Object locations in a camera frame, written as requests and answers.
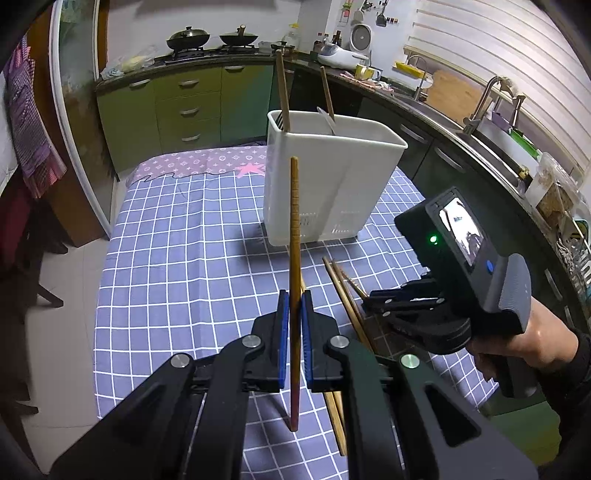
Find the small steel pot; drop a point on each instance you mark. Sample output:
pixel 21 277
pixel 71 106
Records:
pixel 285 48

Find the white plastic utensil holder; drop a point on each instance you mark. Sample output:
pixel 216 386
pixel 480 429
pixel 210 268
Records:
pixel 341 177

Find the person's right hand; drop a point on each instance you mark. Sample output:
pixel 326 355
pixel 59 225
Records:
pixel 547 344

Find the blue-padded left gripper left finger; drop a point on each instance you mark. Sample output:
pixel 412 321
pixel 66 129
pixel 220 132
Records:
pixel 268 366

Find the black wok right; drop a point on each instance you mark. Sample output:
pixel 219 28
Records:
pixel 239 38

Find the wooden chopstick five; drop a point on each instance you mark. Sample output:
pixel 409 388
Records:
pixel 327 92

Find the round white fan appliance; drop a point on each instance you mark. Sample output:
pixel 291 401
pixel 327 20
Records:
pixel 361 38

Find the wooden chopstick four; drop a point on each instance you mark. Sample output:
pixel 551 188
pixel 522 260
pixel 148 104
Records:
pixel 282 82

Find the white cloth sheet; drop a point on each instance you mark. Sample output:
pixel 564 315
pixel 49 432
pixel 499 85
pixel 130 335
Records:
pixel 8 158

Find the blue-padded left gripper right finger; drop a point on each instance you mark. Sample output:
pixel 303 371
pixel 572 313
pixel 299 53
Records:
pixel 322 373

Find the wooden chopstick one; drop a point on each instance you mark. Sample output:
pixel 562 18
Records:
pixel 295 295

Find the wooden chopstick six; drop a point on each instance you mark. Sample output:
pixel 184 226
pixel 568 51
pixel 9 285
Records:
pixel 345 278

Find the steel kitchen faucet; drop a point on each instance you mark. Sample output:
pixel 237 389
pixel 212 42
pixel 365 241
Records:
pixel 506 85

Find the wooden chopstick three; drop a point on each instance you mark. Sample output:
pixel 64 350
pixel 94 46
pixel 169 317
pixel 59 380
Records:
pixel 353 312

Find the steel sink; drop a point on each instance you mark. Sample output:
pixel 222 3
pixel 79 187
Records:
pixel 458 159

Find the white window blind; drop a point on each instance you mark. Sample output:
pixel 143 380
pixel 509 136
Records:
pixel 515 39

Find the green lower cabinets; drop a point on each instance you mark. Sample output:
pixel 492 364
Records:
pixel 192 108

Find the wooden cutting board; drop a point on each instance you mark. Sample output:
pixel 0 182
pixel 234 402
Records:
pixel 454 96

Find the black wok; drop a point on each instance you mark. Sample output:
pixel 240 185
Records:
pixel 239 38
pixel 189 38

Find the green mug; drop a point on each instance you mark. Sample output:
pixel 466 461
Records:
pixel 367 73

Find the blue checkered tablecloth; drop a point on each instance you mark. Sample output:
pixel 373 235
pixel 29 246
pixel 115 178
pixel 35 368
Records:
pixel 189 267

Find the purple hanging apron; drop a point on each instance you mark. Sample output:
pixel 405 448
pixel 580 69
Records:
pixel 39 161

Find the white rice cooker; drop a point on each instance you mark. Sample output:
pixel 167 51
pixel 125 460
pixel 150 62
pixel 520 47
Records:
pixel 335 56

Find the black wok left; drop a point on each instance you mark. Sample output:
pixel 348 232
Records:
pixel 189 38

